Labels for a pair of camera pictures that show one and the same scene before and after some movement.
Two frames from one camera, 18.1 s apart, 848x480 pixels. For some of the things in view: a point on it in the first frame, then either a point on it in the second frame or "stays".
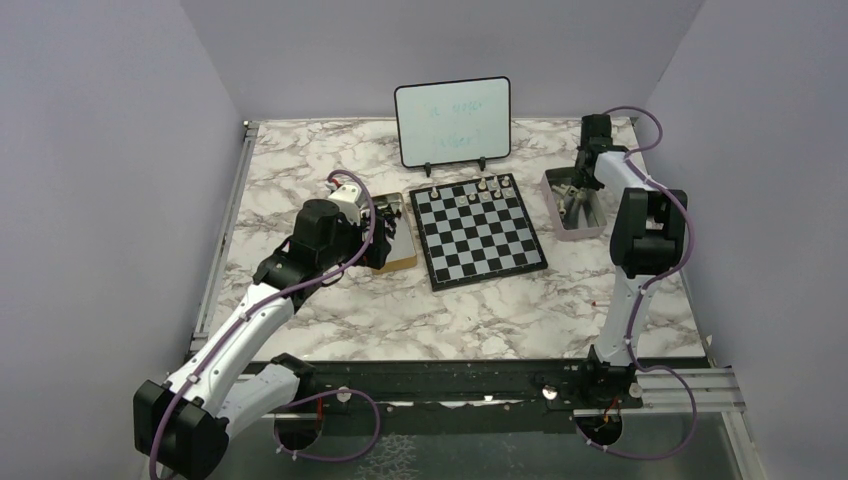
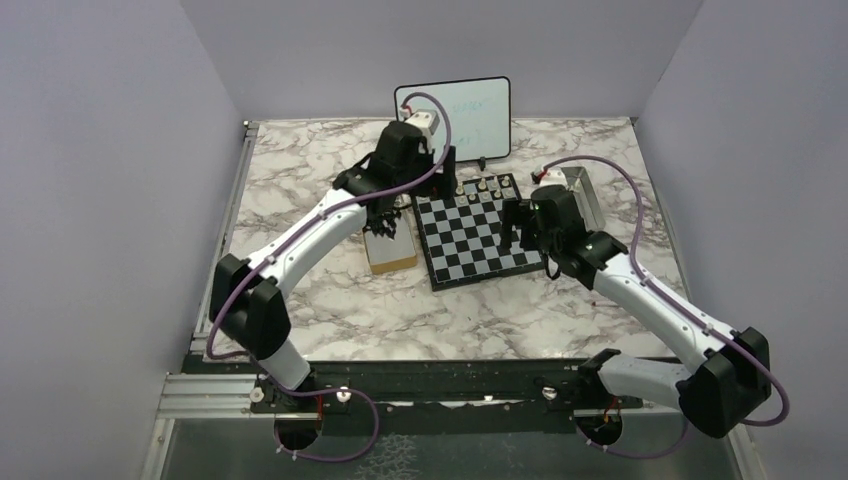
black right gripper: [592, 184] to [517, 212]
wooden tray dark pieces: [403, 253] stays
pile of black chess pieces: [390, 216] stays
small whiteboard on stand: [454, 121] stays
